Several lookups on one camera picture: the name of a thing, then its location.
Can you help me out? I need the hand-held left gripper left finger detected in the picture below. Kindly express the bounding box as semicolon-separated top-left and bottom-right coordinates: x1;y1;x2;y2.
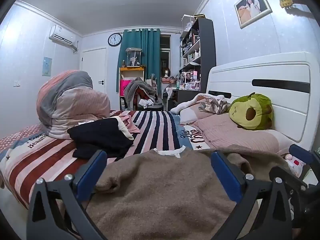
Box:
26;149;108;240

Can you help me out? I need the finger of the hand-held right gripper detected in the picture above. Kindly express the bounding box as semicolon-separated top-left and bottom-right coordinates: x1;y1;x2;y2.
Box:
290;144;320;172
269;165;320;205

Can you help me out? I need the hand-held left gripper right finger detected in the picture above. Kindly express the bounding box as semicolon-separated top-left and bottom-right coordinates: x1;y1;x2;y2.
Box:
211;150;294;240

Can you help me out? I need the brown knit sweater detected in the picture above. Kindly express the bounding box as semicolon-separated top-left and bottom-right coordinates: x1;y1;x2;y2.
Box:
86;147;298;240

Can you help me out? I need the pile of clothes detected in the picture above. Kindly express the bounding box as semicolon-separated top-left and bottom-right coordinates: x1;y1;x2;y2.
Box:
124;77;158;110

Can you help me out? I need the black knit sweater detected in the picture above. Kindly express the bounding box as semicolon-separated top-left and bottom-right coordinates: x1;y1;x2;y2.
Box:
67;117;134;159

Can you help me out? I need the pink ribbed pillow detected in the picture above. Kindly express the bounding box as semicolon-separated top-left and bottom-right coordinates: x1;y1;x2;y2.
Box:
194;116;295;155

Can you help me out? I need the green avocado plush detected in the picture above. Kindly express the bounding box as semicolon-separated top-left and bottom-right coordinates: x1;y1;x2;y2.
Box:
229;92;274;131

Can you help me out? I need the pink garment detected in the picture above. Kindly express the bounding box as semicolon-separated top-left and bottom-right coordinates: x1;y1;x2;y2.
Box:
110;111;140;140

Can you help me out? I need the patterned crumpled cloth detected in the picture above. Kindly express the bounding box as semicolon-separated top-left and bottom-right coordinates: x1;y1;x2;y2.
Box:
199;96;232;115

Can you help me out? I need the rolled pink grey quilt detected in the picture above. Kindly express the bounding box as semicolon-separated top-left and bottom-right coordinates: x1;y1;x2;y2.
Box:
36;70;112;139

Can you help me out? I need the striped bed blanket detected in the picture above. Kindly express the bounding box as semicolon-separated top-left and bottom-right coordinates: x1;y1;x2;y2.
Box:
0;110;208;209

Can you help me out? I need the white fleece blanket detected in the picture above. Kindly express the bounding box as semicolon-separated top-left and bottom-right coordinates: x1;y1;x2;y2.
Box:
170;93;218;114

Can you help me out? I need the dark cluttered desk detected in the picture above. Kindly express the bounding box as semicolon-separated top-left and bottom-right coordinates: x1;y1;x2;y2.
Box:
162;86;202;112

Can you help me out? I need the pink shopping bag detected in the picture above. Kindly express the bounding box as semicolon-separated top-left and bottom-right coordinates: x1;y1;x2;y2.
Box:
119;79;132;97

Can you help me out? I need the white bed headboard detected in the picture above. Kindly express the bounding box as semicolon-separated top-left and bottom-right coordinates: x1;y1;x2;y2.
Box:
206;52;316;144

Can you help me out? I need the white door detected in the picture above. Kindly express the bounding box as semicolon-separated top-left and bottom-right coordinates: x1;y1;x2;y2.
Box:
81;47;108;110

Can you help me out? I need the yellow shelf rack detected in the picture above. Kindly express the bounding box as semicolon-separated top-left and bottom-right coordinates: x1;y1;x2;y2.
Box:
119;66;145;110

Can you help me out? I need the mannequin head with wig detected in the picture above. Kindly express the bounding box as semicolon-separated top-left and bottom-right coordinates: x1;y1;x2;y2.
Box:
162;67;172;83

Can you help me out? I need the clear figure display case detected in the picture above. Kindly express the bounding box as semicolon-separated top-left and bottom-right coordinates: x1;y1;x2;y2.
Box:
125;47;143;68

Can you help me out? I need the dark tall bookshelf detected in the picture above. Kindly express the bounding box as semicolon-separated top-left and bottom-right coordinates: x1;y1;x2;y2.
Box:
179;17;216;92

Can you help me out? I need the window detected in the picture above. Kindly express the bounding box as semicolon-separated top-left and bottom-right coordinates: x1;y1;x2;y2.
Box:
160;34;172;78

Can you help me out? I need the teal curtain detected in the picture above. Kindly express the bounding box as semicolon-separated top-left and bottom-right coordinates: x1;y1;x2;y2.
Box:
116;27;161;93

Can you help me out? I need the white air conditioner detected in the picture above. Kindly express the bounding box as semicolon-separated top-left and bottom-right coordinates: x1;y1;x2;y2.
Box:
49;25;78;52

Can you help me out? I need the yellow guitar headstock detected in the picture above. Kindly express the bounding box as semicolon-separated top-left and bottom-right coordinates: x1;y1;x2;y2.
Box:
279;0;309;8

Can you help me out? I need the clear box on bookshelf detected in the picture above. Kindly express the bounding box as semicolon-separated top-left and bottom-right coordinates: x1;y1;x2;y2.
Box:
180;14;196;32

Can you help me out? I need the blue wall poster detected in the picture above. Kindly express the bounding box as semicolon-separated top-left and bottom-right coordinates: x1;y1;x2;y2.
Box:
42;57;52;77

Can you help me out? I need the round wall clock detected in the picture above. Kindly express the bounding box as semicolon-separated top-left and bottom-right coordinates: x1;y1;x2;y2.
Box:
108;33;122;47

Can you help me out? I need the framed wall photo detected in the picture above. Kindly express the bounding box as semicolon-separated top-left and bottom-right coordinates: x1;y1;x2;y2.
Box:
234;0;272;29

